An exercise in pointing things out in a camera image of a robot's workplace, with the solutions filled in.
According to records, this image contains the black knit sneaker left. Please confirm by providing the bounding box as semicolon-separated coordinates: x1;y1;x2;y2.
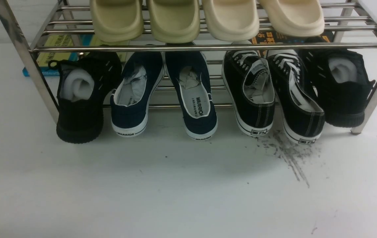
48;51;122;144

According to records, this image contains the olive green slipper left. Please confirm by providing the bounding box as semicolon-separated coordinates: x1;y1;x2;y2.
89;0;144;43

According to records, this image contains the yellow green book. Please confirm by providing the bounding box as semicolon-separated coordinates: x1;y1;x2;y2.
37;35;129;77

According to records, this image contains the navy canvas shoe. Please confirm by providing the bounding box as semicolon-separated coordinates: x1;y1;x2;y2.
110;52;165;138
163;51;218;140

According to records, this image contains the navy canvas shoe left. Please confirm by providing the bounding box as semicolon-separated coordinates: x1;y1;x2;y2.
110;52;165;138

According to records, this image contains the cream slipper left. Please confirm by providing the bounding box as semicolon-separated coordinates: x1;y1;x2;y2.
202;0;259;42

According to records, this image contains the stainless steel shoe rack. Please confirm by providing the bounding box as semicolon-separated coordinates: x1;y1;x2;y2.
0;0;377;135

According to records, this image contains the olive green slipper right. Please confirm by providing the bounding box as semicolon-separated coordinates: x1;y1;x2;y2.
146;0;200;44

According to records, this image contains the cream slipper right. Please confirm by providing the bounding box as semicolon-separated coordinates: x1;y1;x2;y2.
259;0;325;37

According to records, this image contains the black knit sneaker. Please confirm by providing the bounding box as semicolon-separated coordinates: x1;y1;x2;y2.
48;51;122;144
299;49;375;128

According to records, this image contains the black lace-up sneaker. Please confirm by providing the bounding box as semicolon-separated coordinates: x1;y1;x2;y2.
222;50;276;137
266;49;325;145

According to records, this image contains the black orange book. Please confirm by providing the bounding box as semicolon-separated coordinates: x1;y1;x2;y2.
249;30;334;58

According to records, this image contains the navy canvas shoe right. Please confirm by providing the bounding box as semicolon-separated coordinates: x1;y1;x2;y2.
163;51;218;140

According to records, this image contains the olive green slipper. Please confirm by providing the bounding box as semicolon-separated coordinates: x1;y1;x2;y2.
89;0;144;43
146;0;200;44

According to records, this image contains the black knit sneaker right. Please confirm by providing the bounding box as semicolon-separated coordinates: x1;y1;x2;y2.
299;49;375;128

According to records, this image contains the cream slipper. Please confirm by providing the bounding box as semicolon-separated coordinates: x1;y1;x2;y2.
259;0;325;37
202;0;259;42

